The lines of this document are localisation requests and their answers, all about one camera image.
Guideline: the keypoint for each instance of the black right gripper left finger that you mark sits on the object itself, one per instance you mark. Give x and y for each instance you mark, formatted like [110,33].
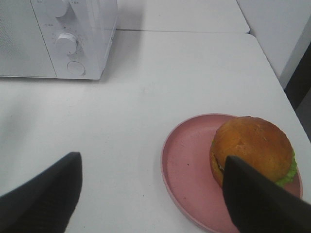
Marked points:
[45,203]

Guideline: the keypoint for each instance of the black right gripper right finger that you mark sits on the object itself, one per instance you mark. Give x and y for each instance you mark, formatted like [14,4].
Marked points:
[257,205]

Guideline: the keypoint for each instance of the round white door button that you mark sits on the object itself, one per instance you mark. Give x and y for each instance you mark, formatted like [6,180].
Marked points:
[76,68]

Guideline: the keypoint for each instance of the white microwave door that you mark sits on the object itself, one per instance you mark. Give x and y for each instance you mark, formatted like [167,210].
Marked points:
[23,52]

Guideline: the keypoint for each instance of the white microwave oven body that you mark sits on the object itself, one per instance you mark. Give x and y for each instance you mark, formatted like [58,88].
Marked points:
[92,22]

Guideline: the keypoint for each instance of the burger with lettuce and cheese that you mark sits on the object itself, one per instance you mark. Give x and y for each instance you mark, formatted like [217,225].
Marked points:
[258,142]

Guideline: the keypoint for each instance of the upper white power knob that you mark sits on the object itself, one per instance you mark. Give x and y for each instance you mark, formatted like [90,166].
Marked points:
[56,8]

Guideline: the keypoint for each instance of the white timer knob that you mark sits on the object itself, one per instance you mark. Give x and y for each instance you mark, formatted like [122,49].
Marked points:
[67,43]

